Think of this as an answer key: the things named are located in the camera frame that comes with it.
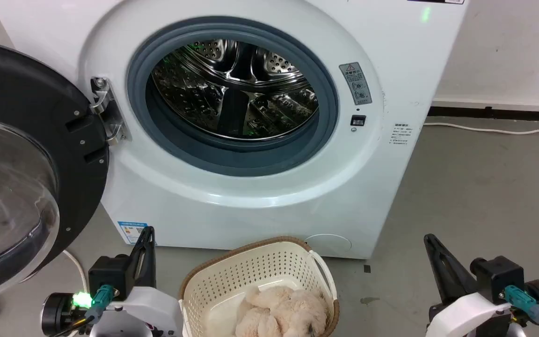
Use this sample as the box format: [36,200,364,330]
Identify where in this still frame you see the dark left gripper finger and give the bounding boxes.
[127,227,150,289]
[140,227,157,288]

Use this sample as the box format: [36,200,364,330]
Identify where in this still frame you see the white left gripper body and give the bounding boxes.
[89,286,184,337]

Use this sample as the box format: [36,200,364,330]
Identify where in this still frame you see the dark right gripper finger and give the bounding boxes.
[433,236,479,300]
[423,234,462,306]

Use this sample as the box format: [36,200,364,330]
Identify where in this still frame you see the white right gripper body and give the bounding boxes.
[426,292,513,337]

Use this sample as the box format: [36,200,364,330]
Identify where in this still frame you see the white front-load washing machine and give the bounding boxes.
[0,0,470,260]

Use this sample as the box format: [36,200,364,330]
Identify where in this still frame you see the blue energy label sticker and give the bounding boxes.
[117,221,157,246]

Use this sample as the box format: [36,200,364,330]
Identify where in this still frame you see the cream perforated laundry basket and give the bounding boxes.
[178,236,340,337]

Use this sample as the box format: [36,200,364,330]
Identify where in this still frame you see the round white filter cover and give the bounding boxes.
[304,234,352,258]

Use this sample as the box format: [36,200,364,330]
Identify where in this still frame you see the grey rubber door gasket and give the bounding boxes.
[126,22,339,177]

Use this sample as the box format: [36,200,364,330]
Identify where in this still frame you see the beige plush toy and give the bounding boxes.
[235,286,329,337]

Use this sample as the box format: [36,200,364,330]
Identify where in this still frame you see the small printed text sticker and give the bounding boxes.
[389,123,410,146]

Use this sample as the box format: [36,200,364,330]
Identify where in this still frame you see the metal door hinge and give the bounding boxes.
[90,77,132,146]

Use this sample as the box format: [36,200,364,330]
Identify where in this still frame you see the black round washer door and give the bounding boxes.
[0,38,110,307]

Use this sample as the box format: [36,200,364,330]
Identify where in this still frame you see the steel washer drum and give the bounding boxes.
[151,39,320,140]

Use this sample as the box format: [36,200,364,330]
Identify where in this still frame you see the grey warning sticker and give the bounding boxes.
[339,62,372,106]

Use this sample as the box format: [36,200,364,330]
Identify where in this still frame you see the left teal plug cable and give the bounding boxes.
[52,284,115,337]

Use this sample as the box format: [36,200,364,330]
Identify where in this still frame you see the teal plug cable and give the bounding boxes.
[500,285,539,337]
[52,284,115,337]

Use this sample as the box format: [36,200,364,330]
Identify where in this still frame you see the right teal plug cable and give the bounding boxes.
[500,285,539,337]

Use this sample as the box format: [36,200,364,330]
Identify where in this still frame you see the thin white power cable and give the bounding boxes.
[62,249,88,294]

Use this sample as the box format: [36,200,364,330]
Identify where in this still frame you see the white floor cable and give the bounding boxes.
[423,122,539,135]

